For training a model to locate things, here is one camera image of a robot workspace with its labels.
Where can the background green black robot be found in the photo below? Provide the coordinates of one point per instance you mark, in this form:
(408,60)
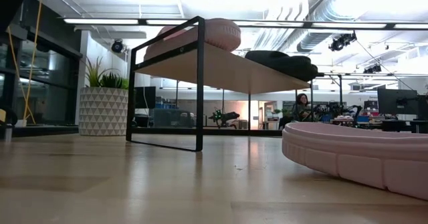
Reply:
(230,116)

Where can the dark wall screen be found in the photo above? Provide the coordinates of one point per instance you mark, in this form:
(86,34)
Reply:
(145,97)

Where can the round black ceiling fixture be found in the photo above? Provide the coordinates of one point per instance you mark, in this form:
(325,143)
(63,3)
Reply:
(117,46)

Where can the succulent in white patterned pot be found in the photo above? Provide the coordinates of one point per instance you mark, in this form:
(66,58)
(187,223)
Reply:
(102,112)

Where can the black ceiling camera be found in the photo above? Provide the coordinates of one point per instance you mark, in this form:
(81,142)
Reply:
(341,42)

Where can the person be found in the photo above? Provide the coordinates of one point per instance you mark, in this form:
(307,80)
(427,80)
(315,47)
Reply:
(302,108)

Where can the wooden shelf black metal frame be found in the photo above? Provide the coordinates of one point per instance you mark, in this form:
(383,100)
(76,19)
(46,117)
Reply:
(227,72)

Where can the pink rubber slide sandal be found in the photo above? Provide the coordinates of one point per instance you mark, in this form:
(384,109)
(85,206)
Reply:
(220,33)
(351,157)

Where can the black computer monitor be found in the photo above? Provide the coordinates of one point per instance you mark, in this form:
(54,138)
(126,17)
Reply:
(398,100)

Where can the background black robot arms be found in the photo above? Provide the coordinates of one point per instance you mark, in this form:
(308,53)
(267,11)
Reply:
(354,109)

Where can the black aluminium table frame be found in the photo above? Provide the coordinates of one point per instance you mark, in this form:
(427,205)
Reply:
(217,132)

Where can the overhead light bar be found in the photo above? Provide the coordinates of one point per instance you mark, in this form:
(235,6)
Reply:
(100,21)

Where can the background black rig frame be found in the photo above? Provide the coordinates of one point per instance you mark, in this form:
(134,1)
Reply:
(340,90)

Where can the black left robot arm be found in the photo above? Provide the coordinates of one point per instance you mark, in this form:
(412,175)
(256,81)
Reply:
(10,0)

